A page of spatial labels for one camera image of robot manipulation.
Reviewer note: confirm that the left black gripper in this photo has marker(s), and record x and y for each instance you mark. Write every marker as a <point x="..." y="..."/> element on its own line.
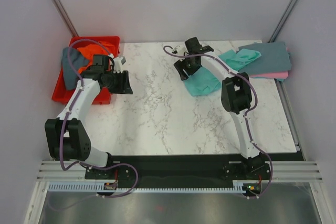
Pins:
<point x="124" y="87"/>

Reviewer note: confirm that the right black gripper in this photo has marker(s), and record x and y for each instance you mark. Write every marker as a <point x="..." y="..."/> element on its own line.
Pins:
<point x="179" y="65"/>

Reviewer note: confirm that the teal t shirt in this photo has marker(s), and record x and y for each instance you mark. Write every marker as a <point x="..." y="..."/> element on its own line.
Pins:
<point x="203" y="82"/>

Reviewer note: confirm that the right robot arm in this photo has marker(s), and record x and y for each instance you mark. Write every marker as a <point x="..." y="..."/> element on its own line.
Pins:
<point x="238" y="98"/>

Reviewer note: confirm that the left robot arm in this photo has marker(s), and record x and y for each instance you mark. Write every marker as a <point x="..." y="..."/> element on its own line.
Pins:
<point x="66" y="135"/>

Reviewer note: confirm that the orange t shirt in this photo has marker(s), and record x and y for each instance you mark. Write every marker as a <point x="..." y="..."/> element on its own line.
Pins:
<point x="90" y="50"/>

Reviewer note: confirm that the grey blue crumpled shirt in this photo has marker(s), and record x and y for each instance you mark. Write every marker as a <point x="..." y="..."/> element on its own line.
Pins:
<point x="77" y="60"/>

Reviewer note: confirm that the folded grey blue shirt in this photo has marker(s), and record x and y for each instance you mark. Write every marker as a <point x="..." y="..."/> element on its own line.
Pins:
<point x="271" y="59"/>

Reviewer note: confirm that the folded pink shirt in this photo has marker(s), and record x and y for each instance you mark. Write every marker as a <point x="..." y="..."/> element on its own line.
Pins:
<point x="282" y="75"/>

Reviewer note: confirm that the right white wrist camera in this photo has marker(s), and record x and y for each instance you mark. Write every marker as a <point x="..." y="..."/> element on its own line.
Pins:
<point x="179" y="50"/>

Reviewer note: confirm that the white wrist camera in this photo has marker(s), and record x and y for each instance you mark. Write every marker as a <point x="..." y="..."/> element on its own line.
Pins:
<point x="117" y="63"/>
<point x="179" y="50"/>

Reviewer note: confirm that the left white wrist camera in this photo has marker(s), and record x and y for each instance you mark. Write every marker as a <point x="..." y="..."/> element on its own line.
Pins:
<point x="117" y="63"/>

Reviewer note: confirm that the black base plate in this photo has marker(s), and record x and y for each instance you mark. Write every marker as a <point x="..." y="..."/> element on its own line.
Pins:
<point x="179" y="171"/>

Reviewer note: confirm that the aluminium frame rail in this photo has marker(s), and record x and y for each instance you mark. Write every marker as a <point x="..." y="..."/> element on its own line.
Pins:
<point x="284" y="171"/>

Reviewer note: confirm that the white slotted cable duct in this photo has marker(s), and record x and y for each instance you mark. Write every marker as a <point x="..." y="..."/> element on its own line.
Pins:
<point x="102" y="187"/>

